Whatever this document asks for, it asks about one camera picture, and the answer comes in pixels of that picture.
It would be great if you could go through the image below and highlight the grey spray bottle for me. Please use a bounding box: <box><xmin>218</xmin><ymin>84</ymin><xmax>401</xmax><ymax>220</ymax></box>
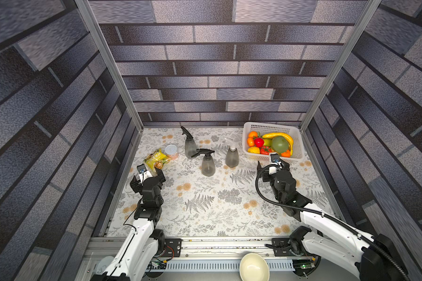
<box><xmin>185</xmin><ymin>139</ymin><xmax>198</xmax><ymax>159</ymax></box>
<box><xmin>225</xmin><ymin>146</ymin><xmax>239</xmax><ymax>168</ymax></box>
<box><xmin>202</xmin><ymin>156</ymin><xmax>216</xmax><ymax>177</ymax></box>

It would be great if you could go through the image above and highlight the grey spray bottle front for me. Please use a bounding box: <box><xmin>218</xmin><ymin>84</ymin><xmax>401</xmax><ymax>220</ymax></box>
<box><xmin>225</xmin><ymin>146</ymin><xmax>239</xmax><ymax>168</ymax></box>

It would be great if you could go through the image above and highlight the black spray nozzle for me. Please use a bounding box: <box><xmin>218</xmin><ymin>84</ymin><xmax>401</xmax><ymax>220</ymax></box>
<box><xmin>181</xmin><ymin>126</ymin><xmax>193</xmax><ymax>142</ymax></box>
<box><xmin>191</xmin><ymin>148</ymin><xmax>214</xmax><ymax>158</ymax></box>

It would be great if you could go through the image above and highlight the clear white spray nozzle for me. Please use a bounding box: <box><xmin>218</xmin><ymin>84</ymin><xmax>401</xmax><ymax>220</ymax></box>
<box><xmin>225</xmin><ymin>138</ymin><xmax>237</xmax><ymax>151</ymax></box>

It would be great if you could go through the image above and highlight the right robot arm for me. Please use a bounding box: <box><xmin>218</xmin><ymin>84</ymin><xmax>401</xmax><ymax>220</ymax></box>
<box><xmin>254</xmin><ymin>154</ymin><xmax>409</xmax><ymax>281</ymax></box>

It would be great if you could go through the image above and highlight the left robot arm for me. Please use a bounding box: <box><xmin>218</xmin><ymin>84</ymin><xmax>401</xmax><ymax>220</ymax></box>
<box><xmin>91</xmin><ymin>164</ymin><xmax>165</xmax><ymax>281</ymax></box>

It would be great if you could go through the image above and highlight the yellow snack packet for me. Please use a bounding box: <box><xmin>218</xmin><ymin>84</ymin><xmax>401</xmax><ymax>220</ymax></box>
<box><xmin>144</xmin><ymin>148</ymin><xmax>171</xmax><ymax>171</ymax></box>

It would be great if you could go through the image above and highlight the white plastic basket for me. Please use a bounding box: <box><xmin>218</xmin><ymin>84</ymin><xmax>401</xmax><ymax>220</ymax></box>
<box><xmin>241</xmin><ymin>122</ymin><xmax>305</xmax><ymax>163</ymax></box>

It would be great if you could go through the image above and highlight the red strawberry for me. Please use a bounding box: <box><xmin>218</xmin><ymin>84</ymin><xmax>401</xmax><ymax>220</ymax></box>
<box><xmin>260</xmin><ymin>146</ymin><xmax>273</xmax><ymax>155</ymax></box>

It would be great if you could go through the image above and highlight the green mango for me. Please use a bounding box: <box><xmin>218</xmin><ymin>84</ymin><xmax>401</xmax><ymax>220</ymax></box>
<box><xmin>271</xmin><ymin>136</ymin><xmax>290</xmax><ymax>154</ymax></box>

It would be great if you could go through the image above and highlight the pink tin can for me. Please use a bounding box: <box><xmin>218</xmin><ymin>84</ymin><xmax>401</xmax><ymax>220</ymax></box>
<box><xmin>164</xmin><ymin>144</ymin><xmax>178</xmax><ymax>160</ymax></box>

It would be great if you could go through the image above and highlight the yellow lemon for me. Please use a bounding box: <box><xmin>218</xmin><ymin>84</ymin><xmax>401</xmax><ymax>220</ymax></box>
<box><xmin>248</xmin><ymin>146</ymin><xmax>260</xmax><ymax>154</ymax></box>

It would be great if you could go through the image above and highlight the red apple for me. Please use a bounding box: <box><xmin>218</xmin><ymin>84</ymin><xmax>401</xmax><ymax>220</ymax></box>
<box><xmin>254</xmin><ymin>138</ymin><xmax>265</xmax><ymax>148</ymax></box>

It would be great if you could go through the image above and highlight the yellow banana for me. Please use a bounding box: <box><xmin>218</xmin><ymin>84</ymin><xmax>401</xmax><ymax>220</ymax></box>
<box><xmin>262</xmin><ymin>132</ymin><xmax>294</xmax><ymax>155</ymax></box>

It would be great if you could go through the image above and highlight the orange fruit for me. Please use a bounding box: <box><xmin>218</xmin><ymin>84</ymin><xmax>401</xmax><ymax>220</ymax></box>
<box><xmin>248</xmin><ymin>131</ymin><xmax>259</xmax><ymax>139</ymax></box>

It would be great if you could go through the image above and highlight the cream bowl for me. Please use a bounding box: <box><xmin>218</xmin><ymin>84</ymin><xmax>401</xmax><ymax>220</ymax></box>
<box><xmin>239</xmin><ymin>253</ymin><xmax>270</xmax><ymax>281</ymax></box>

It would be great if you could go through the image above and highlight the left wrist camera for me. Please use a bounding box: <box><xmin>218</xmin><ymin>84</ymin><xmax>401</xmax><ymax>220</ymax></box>
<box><xmin>137</xmin><ymin>164</ymin><xmax>152</xmax><ymax>183</ymax></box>

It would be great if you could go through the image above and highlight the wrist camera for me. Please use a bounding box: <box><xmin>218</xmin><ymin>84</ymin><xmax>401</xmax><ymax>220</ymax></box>
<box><xmin>268</xmin><ymin>153</ymin><xmax>283</xmax><ymax>174</ymax></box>
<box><xmin>137</xmin><ymin>164</ymin><xmax>152</xmax><ymax>183</ymax></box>

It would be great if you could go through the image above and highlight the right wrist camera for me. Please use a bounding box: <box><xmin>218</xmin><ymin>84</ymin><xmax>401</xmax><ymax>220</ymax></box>
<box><xmin>268</xmin><ymin>153</ymin><xmax>283</xmax><ymax>174</ymax></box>

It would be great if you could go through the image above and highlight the black corrugated cable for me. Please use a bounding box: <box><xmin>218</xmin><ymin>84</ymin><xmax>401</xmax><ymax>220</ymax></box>
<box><xmin>255</xmin><ymin>164</ymin><xmax>410</xmax><ymax>281</ymax></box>

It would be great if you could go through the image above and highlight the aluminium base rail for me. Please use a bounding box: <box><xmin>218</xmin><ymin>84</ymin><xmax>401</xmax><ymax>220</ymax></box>
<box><xmin>87</xmin><ymin>236</ymin><xmax>370</xmax><ymax>261</ymax></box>

